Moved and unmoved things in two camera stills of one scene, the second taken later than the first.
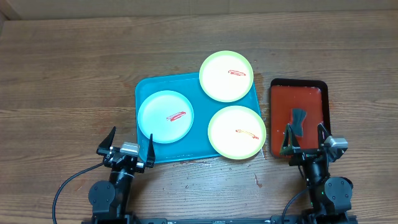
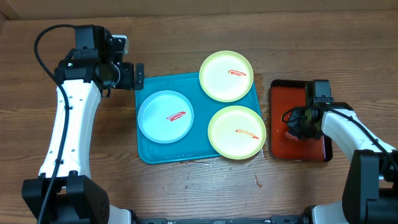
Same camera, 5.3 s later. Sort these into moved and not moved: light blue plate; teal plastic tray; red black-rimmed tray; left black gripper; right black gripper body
Moved: right black gripper body; left black gripper
Not moved: teal plastic tray; red black-rimmed tray; light blue plate
